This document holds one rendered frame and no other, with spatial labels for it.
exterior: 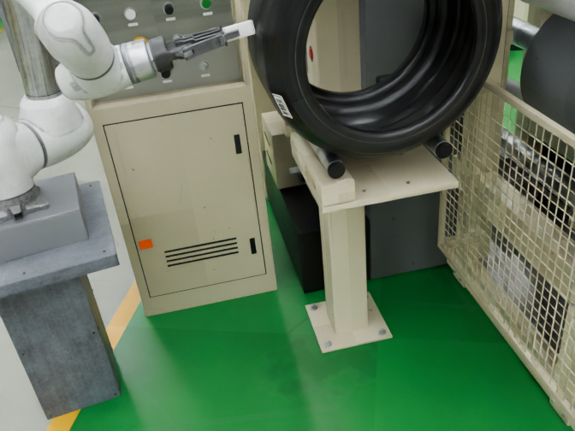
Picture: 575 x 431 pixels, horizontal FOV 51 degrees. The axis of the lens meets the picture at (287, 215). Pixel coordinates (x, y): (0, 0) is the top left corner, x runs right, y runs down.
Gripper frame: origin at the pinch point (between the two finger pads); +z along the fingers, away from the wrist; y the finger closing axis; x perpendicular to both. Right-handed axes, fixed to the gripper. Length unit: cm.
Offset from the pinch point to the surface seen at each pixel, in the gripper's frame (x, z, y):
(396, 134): 30.8, 28.8, -12.5
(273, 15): -3.4, 7.3, -8.9
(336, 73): 26.8, 25.6, 25.8
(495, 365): 133, 54, -4
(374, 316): 127, 23, 31
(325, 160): 34.5, 11.6, -7.3
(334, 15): 10.6, 28.3, 25.8
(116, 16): 2, -32, 64
